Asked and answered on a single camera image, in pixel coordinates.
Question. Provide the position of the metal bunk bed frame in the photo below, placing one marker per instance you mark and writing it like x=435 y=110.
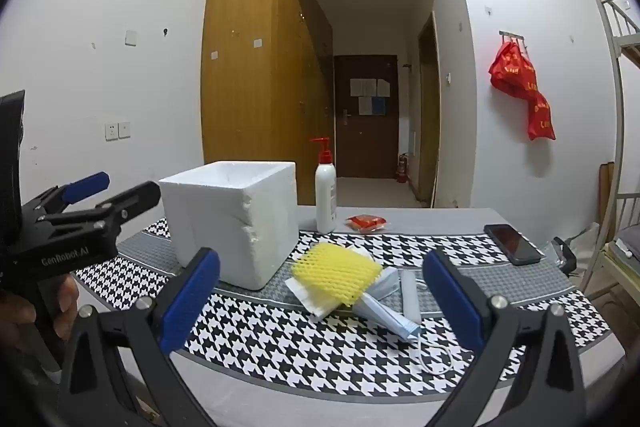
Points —
x=622 y=36

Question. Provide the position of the blue face mask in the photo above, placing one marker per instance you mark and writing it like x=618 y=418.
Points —
x=381 y=304

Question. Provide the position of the person's left hand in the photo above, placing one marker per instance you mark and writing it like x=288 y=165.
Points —
x=17 y=311

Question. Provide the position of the white foam bar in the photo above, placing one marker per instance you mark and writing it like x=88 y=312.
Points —
x=410 y=297

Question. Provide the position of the red snack packet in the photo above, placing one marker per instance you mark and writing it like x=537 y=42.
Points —
x=365 y=224

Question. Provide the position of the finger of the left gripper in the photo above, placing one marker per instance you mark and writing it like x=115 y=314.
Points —
x=129 y=204
x=57 y=198

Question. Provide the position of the wooden sticks by wall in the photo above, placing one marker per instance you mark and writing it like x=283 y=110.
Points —
x=605 y=183

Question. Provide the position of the yellow foam net sleeve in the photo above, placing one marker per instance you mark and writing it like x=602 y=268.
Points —
x=338 y=271

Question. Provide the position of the white lotion pump bottle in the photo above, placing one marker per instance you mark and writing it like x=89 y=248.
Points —
x=325 y=188

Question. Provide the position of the side wooden door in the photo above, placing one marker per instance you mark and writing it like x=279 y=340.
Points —
x=430 y=112

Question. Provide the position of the black smartphone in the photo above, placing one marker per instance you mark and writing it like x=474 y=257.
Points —
x=513 y=244

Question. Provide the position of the dark brown entrance door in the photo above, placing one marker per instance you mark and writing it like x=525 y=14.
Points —
x=366 y=102

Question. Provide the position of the white wall switch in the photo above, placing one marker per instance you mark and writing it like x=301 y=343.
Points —
x=124 y=131

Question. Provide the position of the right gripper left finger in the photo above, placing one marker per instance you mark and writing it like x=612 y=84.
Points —
x=94 y=388

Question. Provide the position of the white foam sheet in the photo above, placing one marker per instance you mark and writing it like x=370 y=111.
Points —
x=316 y=302

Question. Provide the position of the white wall socket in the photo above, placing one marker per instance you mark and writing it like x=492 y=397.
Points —
x=111 y=132

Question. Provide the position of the red hanging bag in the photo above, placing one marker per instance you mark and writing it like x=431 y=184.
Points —
x=513 y=74

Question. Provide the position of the white styrofoam box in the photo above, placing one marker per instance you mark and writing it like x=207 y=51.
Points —
x=246 y=211

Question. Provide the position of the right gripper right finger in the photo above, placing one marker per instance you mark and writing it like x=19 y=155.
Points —
x=548 y=389

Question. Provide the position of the red fire extinguisher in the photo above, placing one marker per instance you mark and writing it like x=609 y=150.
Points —
x=402 y=168

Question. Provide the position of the wooden wardrobe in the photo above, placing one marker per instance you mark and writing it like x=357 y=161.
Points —
x=267 y=83

